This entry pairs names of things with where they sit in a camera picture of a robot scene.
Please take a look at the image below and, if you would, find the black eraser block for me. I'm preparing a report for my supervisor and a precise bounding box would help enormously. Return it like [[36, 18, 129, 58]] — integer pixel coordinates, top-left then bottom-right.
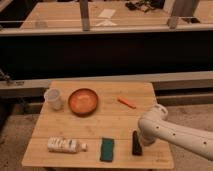
[[132, 131, 142, 156]]

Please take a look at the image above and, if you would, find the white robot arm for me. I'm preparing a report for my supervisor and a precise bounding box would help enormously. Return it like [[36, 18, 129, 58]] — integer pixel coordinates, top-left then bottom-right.
[[138, 104, 213, 161]]

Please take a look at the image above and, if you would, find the orange marker pen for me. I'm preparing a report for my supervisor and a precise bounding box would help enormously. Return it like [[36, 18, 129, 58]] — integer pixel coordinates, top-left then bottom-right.
[[117, 97, 136, 109]]

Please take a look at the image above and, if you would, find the orange wooden bowl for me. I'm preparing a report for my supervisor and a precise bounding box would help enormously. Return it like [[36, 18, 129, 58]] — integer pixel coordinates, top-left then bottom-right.
[[68, 88, 99, 117]]

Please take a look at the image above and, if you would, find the translucent plastic cup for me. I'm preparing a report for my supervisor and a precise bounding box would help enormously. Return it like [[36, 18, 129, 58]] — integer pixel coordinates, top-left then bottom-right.
[[44, 89, 62, 110]]

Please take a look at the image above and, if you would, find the green sponge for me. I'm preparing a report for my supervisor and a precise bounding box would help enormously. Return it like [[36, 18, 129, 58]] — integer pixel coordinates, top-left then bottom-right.
[[100, 138, 114, 162]]

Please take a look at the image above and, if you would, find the white paper sheet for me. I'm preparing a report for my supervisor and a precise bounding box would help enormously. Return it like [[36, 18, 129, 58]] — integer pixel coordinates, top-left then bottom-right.
[[99, 9, 115, 19]]

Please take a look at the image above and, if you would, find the white plastic bottle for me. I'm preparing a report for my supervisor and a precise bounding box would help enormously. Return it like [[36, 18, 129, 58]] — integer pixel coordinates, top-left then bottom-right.
[[47, 137, 88, 154]]

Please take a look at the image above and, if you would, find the grey metal post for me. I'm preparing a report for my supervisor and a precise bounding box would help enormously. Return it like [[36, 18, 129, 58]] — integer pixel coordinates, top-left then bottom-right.
[[79, 0, 90, 31]]

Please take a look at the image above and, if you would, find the grey metal bracket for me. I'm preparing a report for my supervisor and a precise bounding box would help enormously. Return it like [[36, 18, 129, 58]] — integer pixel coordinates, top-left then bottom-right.
[[167, 16, 178, 29]]

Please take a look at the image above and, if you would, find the black cable bundle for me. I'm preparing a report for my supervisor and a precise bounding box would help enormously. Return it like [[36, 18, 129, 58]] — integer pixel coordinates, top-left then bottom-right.
[[125, 0, 164, 13]]

